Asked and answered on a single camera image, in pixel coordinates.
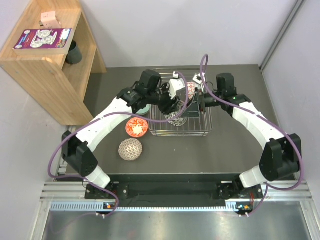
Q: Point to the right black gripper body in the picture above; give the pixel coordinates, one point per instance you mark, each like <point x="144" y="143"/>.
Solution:
<point x="210" y="101"/>

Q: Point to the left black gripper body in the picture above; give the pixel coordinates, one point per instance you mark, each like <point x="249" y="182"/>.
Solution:
<point x="164" y="102"/>

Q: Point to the metal wire dish rack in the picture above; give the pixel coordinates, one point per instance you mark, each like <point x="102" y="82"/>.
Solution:
<point x="196" y="120"/>

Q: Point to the black white paisley bowl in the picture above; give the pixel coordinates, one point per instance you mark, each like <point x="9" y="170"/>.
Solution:
<point x="177" y="122"/>

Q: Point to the white red patterned bowl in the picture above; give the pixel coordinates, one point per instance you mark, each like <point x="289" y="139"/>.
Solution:
<point x="192" y="88"/>

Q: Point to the mint green bowl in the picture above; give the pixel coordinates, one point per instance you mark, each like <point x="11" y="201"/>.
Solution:
<point x="144" y="110"/>

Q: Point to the red floral bowl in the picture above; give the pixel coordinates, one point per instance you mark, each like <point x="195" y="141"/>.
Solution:
<point x="136" y="127"/>

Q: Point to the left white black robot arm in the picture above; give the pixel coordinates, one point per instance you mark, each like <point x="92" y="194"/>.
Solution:
<point x="78" y="147"/>

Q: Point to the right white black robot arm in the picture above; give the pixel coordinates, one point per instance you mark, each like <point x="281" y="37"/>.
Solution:
<point x="281" y="152"/>

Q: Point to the beige lattice patterned bowl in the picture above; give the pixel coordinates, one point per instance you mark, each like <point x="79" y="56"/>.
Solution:
<point x="130" y="149"/>

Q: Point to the dark grey cup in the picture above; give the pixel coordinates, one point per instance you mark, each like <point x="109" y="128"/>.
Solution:
<point x="74" y="55"/>

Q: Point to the wooden shelf unit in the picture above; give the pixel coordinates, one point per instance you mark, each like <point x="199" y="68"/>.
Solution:
<point x="59" y="87"/>

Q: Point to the purple book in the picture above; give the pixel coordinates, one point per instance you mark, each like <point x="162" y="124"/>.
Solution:
<point x="53" y="41"/>

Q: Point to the pink power adapter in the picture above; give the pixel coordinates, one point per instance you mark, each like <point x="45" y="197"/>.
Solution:
<point x="49" y="20"/>

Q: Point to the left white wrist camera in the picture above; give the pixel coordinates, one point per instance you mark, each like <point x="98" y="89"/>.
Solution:
<point x="176" y="83"/>

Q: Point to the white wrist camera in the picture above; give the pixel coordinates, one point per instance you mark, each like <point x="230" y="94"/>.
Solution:
<point x="198" y="79"/>
<point x="176" y="83"/>

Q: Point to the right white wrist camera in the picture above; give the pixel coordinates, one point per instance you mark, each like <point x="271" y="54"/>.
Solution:
<point x="198" y="79"/>

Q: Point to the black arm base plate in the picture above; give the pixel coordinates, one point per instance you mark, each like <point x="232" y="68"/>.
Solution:
<point x="210" y="190"/>

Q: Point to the aluminium rail frame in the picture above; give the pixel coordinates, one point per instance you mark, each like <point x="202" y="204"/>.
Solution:
<point x="72" y="209"/>

